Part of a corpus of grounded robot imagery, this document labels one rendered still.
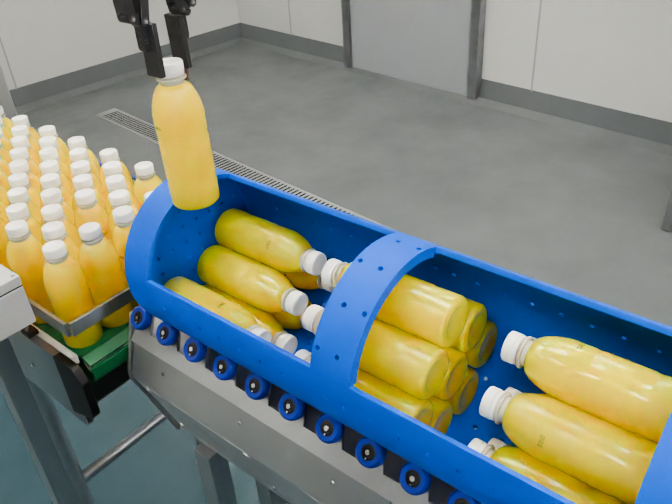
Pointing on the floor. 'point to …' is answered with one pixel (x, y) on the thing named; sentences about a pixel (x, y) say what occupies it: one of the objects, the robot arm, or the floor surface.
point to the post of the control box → (33, 427)
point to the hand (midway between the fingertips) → (165, 46)
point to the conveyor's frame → (74, 393)
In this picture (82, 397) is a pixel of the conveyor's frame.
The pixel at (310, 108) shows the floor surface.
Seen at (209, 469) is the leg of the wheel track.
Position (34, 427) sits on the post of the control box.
